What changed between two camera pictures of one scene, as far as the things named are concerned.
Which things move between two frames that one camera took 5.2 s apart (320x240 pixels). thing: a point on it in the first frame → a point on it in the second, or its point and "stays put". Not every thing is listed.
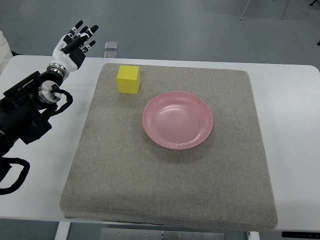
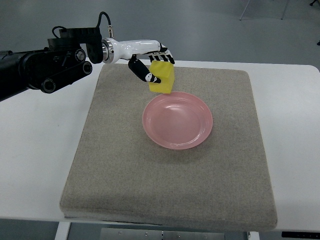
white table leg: x=62 y=231 stays put
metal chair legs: x=282 y=16 stays put
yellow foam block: x=128 y=79 → x=164 y=71
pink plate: x=178 y=120 stays put
